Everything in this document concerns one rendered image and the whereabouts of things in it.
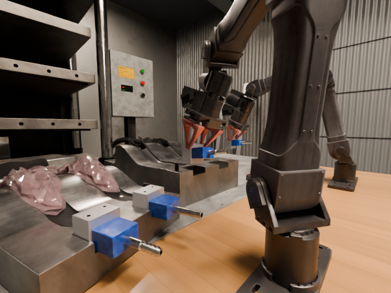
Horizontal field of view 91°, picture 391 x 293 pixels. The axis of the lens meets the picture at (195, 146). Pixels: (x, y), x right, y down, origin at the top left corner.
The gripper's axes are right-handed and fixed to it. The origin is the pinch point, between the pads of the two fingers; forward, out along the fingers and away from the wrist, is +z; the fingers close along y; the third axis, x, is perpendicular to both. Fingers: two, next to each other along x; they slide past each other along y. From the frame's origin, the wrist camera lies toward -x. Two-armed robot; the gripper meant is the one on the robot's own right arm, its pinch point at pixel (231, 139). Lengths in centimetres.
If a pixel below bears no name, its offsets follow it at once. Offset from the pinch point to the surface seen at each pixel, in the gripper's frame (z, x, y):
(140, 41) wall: -33, -272, -114
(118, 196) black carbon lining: 5, 10, 63
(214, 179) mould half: 2.1, 17.6, 37.6
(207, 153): -6.8, 16.1, 44.8
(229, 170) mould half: 0.3, 17.6, 30.3
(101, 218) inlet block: -3, 21, 72
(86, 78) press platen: 0, -74, 39
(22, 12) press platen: -21, -89, 62
